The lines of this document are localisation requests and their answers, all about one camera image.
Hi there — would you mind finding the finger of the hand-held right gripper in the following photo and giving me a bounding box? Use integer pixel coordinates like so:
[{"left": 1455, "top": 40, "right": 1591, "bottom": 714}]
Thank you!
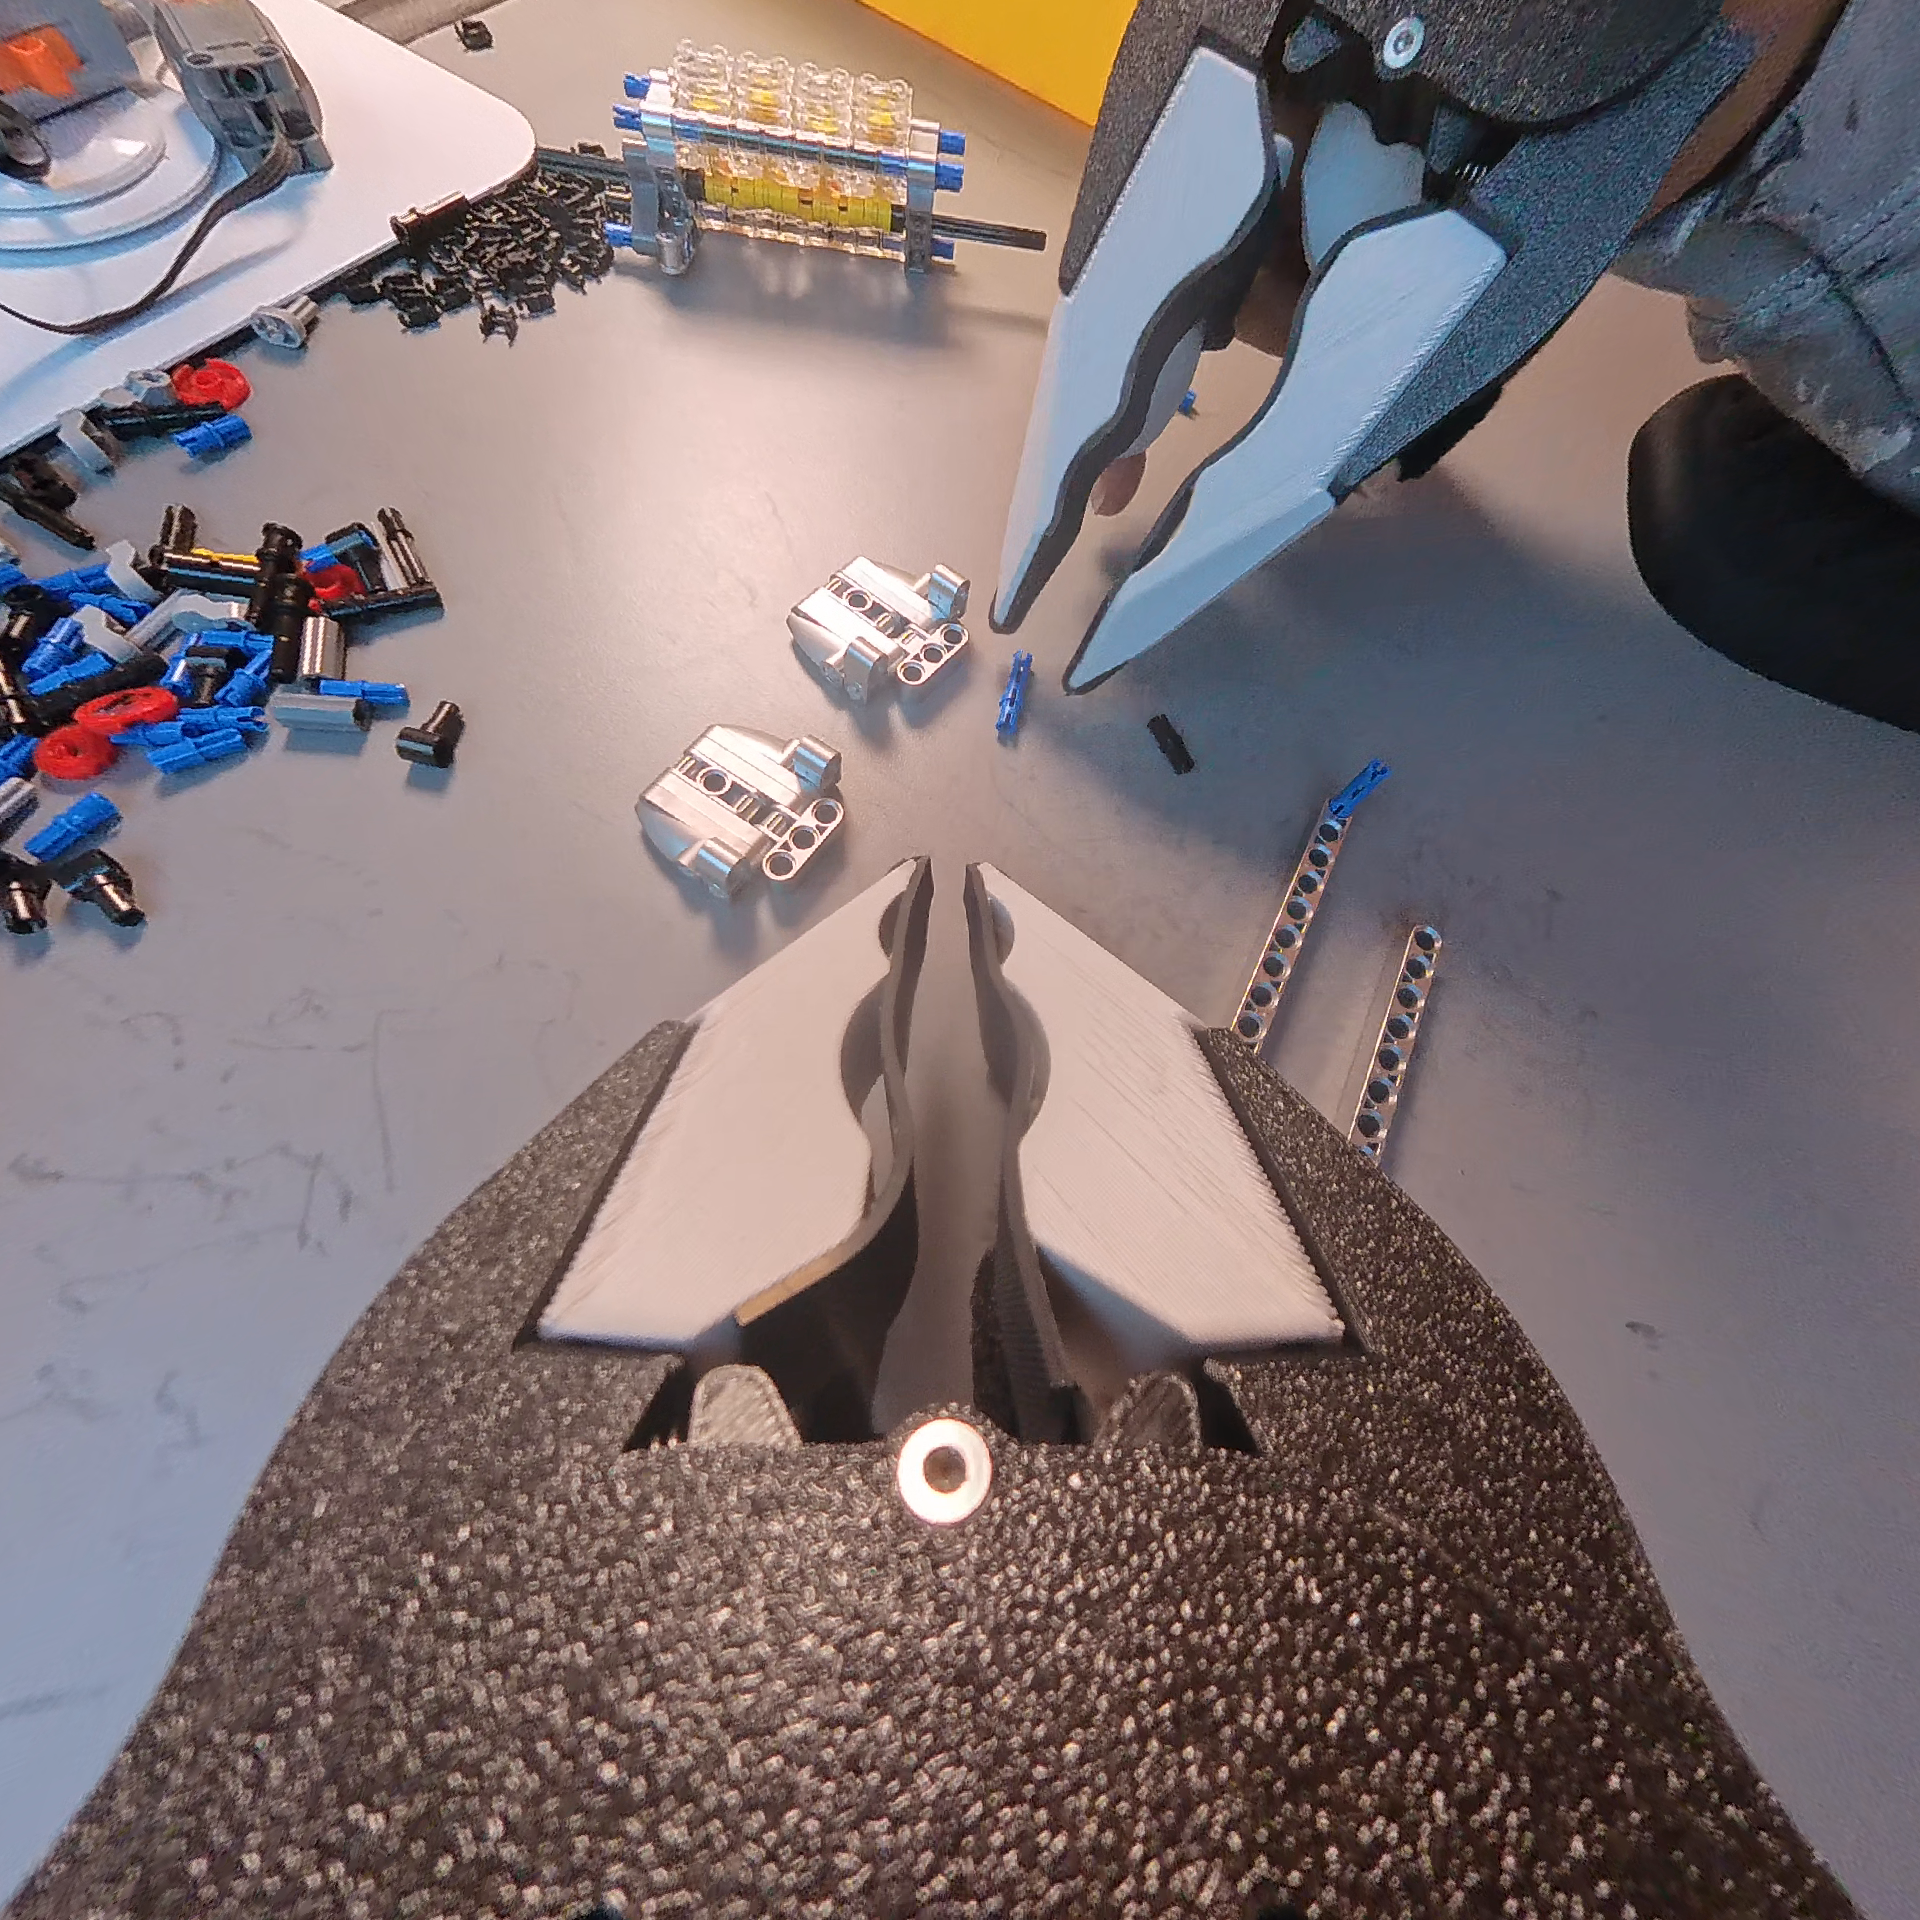
[
  {"left": 1063, "top": 200, "right": 1510, "bottom": 696},
  {"left": 988, "top": 41, "right": 1301, "bottom": 634}
]

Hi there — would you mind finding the long grey toy beam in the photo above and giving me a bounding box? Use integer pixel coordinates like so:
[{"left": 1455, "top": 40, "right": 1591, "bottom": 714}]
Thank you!
[
  {"left": 1230, "top": 796, "right": 1359, "bottom": 1051},
  {"left": 1350, "top": 925, "right": 1444, "bottom": 1164}
]

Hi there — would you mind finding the silver toy engine block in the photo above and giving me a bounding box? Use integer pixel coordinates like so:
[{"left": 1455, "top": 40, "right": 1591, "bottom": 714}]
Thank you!
[
  {"left": 632, "top": 725, "right": 846, "bottom": 899},
  {"left": 785, "top": 555, "right": 974, "bottom": 706}
]

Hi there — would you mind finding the pile of black pins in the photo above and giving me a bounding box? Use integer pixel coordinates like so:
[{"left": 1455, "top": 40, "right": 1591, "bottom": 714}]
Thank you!
[{"left": 336, "top": 151, "right": 616, "bottom": 338}]

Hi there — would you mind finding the black motor cable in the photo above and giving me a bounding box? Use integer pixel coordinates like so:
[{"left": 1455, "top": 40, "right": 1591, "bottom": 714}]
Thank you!
[{"left": 0, "top": 151, "right": 287, "bottom": 337}]

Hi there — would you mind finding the grey orange toy motor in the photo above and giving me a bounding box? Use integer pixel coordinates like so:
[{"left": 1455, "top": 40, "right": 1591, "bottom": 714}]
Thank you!
[{"left": 150, "top": 0, "right": 336, "bottom": 175}]

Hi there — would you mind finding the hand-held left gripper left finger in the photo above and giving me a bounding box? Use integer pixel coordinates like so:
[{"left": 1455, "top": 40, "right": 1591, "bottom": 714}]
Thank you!
[{"left": 532, "top": 855, "right": 935, "bottom": 1349}]

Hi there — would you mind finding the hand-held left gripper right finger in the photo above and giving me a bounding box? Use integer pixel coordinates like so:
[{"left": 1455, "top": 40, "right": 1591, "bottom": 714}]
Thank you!
[{"left": 960, "top": 861, "right": 1345, "bottom": 1444}]

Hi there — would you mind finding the yellow bin with small pins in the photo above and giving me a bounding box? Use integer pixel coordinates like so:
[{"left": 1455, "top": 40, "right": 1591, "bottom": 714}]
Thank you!
[{"left": 855, "top": 0, "right": 1144, "bottom": 128}]

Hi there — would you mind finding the person's right forearm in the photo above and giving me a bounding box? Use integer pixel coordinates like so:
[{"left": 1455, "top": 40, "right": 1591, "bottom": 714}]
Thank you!
[{"left": 1612, "top": 0, "right": 1920, "bottom": 519}]

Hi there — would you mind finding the pile of mixed toy pins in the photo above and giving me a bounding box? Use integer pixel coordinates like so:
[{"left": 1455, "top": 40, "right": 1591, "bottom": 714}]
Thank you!
[{"left": 0, "top": 293, "right": 466, "bottom": 940}]

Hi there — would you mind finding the white wooden book stand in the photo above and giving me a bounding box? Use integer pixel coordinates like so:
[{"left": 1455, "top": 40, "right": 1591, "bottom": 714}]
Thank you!
[{"left": 0, "top": 0, "right": 536, "bottom": 453}]

